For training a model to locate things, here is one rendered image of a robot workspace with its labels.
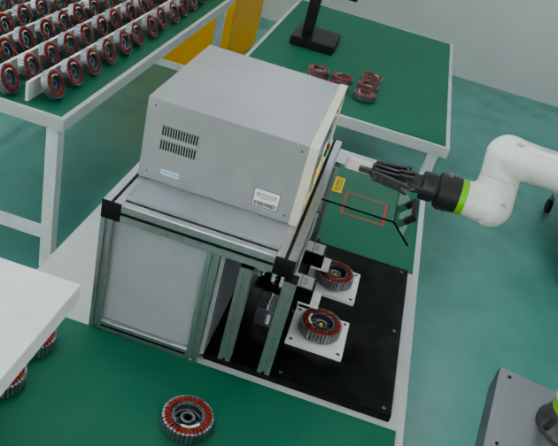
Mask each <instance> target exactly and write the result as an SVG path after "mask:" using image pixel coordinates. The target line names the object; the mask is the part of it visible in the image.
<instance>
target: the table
mask: <svg viewBox="0 0 558 446"><path fill-rule="evenodd" d="M10 1H11V0H0V36H1V37H0V112H2V113H5V114H8V115H12V116H14V117H17V118H20V119H24V120H27V121H30V122H33V123H35V124H38V125H41V126H44V127H47V128H46V143H45V159H44V175H43V205H42V221H41V224H40V223H37V222H34V221H32V220H29V219H24V218H21V217H19V216H16V215H13V214H10V213H8V212H5V211H0V224H2V225H4V226H7V227H11V228H14V229H17V230H19V231H22V232H25V233H28V234H31V235H35V236H38V237H40V252H39V266H41V265H42V264H43V262H44V261H45V260H46V259H47V258H48V257H49V256H50V255H51V254H52V253H53V252H54V251H55V250H56V245H57V232H58V209H59V197H60V184H61V173H62V160H63V148H64V135H65V131H66V130H67V129H68V128H69V127H70V126H72V125H73V124H74V123H76V122H77V121H78V120H80V119H81V118H83V117H84V116H85V115H87V114H88V113H89V112H91V111H92V110H94V109H95V108H96V107H98V106H99V105H100V104H101V103H102V102H104V101H105V100H106V99H108V98H109V97H110V96H112V95H113V94H115V93H116V92H117V91H119V90H120V89H121V88H123V87H124V86H126V85H127V84H128V83H130V82H131V81H132V80H133V79H134V78H136V77H137V76H138V75H140V74H141V73H143V72H144V71H145V70H147V69H148V68H149V67H151V66H152V65H154V64H157V65H162V66H164V67H167V68H170V69H174V70H176V71H180V70H181V69H182V68H183V67H184V65H182V64H178V63H175V62H173V61H170V60H167V59H164V58H163V57H164V56H165V55H166V54H168V53H169V52H170V51H172V50H173V49H175V48H176V47H177V46H179V45H180V44H181V43H183V42H184V41H186V40H187V39H188V38H190V37H191V36H192V35H194V34H195V33H196V32H197V31H198V30H200V29H201V28H202V27H204V26H205V25H207V24H208V23H209V22H211V21H212V20H213V19H215V18H216V21H215V27H214V31H213V40H212V45H213V46H216V47H219V48H220V46H221V38H222V34H223V28H224V24H225V19H226V15H227V10H228V8H229V7H230V6H231V5H233V4H234V3H235V2H236V0H175V3H174V2H173V1H171V2H167V1H168V0H134V4H132V3H131V2H126V1H127V0H98V1H97V0H84V3H83V4H84V9H85V11H84V9H83V7H82V6H81V5H80V4H78V3H79V2H80V1H82V0H49V3H50V6H49V5H48V3H47V2H46V1H45V0H13V1H14V3H15V4H13V5H12V4H11V2H10ZM30 1H31V3H30V7H31V10H32V13H33V15H34V17H33V16H32V13H31V11H30V10H29V8H28V7H27V6H26V5H24V4H25V3H28V2H30ZM124 2H125V3H124ZM166 2H167V3H166ZM163 3H165V10H163V9H162V8H161V7H160V5H162V4H163ZM119 4H121V8H120V10H121V16H122V18H121V17H120V14H119V13H118V11H117V10H116V9H114V8H113V7H115V6H117V5H119ZM158 6H159V7H158ZM66 7H67V12H66V11H64V10H62V9H65V8H66ZM10 9H12V18H11V17H10V16H9V15H8V14H7V13H5V11H8V10H10ZM151 10H152V15H150V14H147V15H144V14H145V13H147V12H149V11H151ZM103 12H104V13H105V16H103V15H101V13H103ZM52 13H53V16H52V21H53V25H55V26H53V25H52V23H51V22H50V20H48V19H46V18H45V17H46V16H48V15H51V14H52ZM85 13H86V14H85ZM99 14H100V15H99ZM141 16H142V27H140V25H139V24H138V23H137V22H136V21H133V20H135V19H137V18H139V17H141ZM12 19H13V20H12ZM89 19H92V21H91V26H92V28H93V29H92V30H93V32H92V30H91V28H90V26H89V25H88V24H86V23H83V22H85V21H87V20H89ZM13 21H14V22H13ZM34 21H35V33H36V35H37V38H35V37H34V34H33V32H32V31H31V30H30V28H28V27H26V25H28V24H30V23H32V22H34ZM131 21H133V22H131ZM13 23H15V25H14V24H13ZM125 25H127V27H126V30H124V29H121V30H118V29H119V28H121V27H124V26H125ZM54 27H55V28H54ZM73 27H75V29H74V35H73V34H72V33H71V32H69V31H67V30H69V29H71V28H73ZM11 31H13V34H12V37H13V41H14V42H15V43H14V44H15V45H14V44H13V42H12V41H11V40H10V39H9V38H7V37H5V36H2V35H6V34H8V33H10V32H11ZM114 31H115V32H114ZM112 32H114V35H113V42H114V45H115V48H114V45H113V43H112V41H111V40H110V39H109V38H107V37H106V36H107V35H109V34H111V33H112ZM93 33H94V34H93ZM57 35H58V47H59V50H60V52H59V51H58V47H57V46H56V45H55V43H54V42H51V41H48V40H49V39H51V38H53V37H55V36H57ZM75 36H76V37H75ZM104 37H105V38H104ZM46 41H47V42H46ZM94 42H97V50H95V49H94V48H87V47H88V46H90V45H91V44H93V43H94ZM39 44H40V45H39ZM37 45H39V47H38V55H39V56H38V57H39V58H38V57H37V56H36V55H35V54H34V53H32V52H26V53H23V52H25V51H27V50H30V49H32V48H34V47H35V46H37ZM14 46H16V47H14ZM79 51H81V64H80V63H79V61H78V60H77V59H75V58H70V57H71V56H72V55H74V54H75V53H77V52H79ZM21 53H22V54H21ZM19 54H20V55H19ZM18 55H19V58H18V68H19V69H20V70H19V71H20V74H18V71H17V69H16V68H15V66H14V65H12V64H11V63H4V62H5V61H7V60H9V59H11V58H14V57H16V56H18ZM39 59H40V60H39ZM28 61H29V62H30V63H28ZM61 61H62V63H61V67H60V68H61V69H60V70H61V73H60V72H59V71H58V70H57V69H49V68H51V67H53V66H54V65H56V64H58V63H60V62H61ZM81 66H82V68H81ZM40 73H42V77H41V83H42V84H41V85H42V89H43V92H42V93H41V94H39V95H38V96H35V97H34V98H32V99H31V100H29V101H25V94H26V81H29V80H30V79H32V78H34V77H35V76H36V75H38V74H40ZM61 74H62V75H63V76H62V75H61Z"/></svg>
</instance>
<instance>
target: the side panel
mask: <svg viewBox="0 0 558 446"><path fill-rule="evenodd" d="M220 262H221V256H219V255H216V254H213V253H211V252H208V251H205V250H201V249H198V248H195V247H192V246H189V245H187V244H184V243H181V242H177V241H174V240H171V239H168V238H166V237H163V236H160V235H155V234H153V233H150V232H147V231H144V230H142V229H139V228H136V227H132V226H129V225H126V224H123V223H120V222H117V221H114V220H111V219H107V218H104V217H100V225H99V233H98V241H97V256H96V263H95V272H94V280H93V288H92V296H91V304H90V312H89V325H90V326H94V325H95V326H96V327H97V328H100V329H102V330H104V331H107V332H110V333H113V334H116V335H120V336H123V337H125V338H128V339H130V340H133V341H136V342H140V343H143V344H146V345H148V346H151V347H153V348H156V349H159V350H163V351H166V352H168V353H171V354H174V355H176V356H179V357H182V358H187V359H189V358H192V360H191V361H194V362H197V360H198V357H199V351H200V347H201V342H202V339H203V335H204V331H205V324H206V320H207V316H208V312H209V308H210V304H211V301H212V296H213V290H214V285H215V282H216V278H217V274H218V270H219V266H220Z"/></svg>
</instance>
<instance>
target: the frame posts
mask: <svg viewBox="0 0 558 446"><path fill-rule="evenodd" d="M327 205H328V202H326V201H324V203H323V205H322V209H321V212H320V214H319V217H318V219H317V221H316V224H315V227H314V231H313V233H312V236H311V238H310V240H311V241H314V242H316V239H317V236H318V234H319V231H320V228H321V224H322V220H323V217H324V214H325V211H326V209H327ZM254 270H255V267H253V266H250V265H246V264H243V263H242V264H241V265H240V270H239V274H238V277H237V281H236V287H235V291H234V295H233V298H232V302H231V305H230V309H229V315H228V319H227V323H226V326H225V329H224V333H223V336H222V340H221V346H220V350H219V354H218V358H219V359H222V358H225V361H227V362H229V360H230V358H231V357H232V354H233V350H234V347H235V344H236V338H237V335H238V331H239V328H240V324H241V321H242V317H243V314H244V308H245V305H246V301H247V297H248V295H249V291H250V287H251V284H252V278H253V274H254ZM298 280H299V276H297V275H294V274H293V275H292V278H291V280H290V279H287V278H284V280H283V286H282V289H281V292H280V295H279V298H278V301H277V305H276V307H275V313H274V316H273V318H272V322H271V325H270V328H269V331H268V334H267V339H266V342H265V346H264V349H263V351H262V355H261V358H260V363H259V366H258V369H257V372H258V373H261V371H262V372H265V373H264V374H265V375H269V373H270V370H271V367H272V364H273V362H274V358H275V354H276V351H277V348H278V344H279V342H280V339H281V336H282V333H283V328H284V325H285V322H286V319H287V316H288V313H289V310H290V307H291V302H292V299H293V297H294V294H295V291H296V287H297V285H298Z"/></svg>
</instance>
